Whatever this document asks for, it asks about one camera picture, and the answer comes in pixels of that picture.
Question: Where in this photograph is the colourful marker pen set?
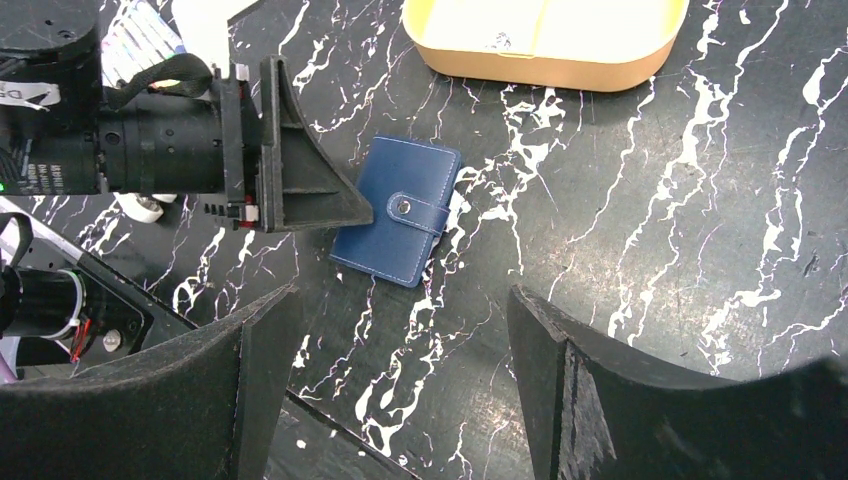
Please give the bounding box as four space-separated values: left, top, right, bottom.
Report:
101 1 185 88

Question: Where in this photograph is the orange oval tray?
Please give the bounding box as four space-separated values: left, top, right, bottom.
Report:
401 0 689 93

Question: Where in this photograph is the navy blue card holder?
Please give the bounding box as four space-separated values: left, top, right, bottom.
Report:
330 136 461 288

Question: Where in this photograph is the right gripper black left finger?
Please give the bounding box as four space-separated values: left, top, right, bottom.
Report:
1 287 304 479

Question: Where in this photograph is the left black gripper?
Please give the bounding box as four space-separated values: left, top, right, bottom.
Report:
203 55 373 233

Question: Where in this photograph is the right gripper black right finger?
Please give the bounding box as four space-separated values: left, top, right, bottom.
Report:
507 285 847 479

